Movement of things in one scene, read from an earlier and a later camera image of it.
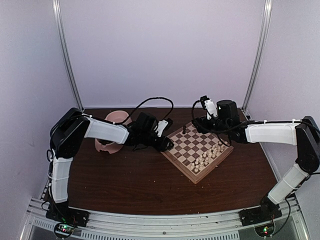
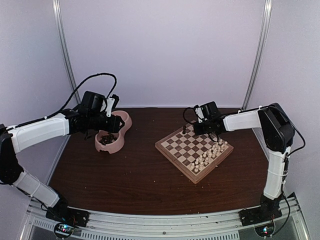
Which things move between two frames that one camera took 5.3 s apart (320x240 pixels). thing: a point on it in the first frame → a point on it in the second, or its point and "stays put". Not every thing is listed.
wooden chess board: x=196 y=154 stays put
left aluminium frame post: x=57 y=16 stays put
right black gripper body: x=221 y=125 stays put
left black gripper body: x=146 y=140 → x=95 y=123
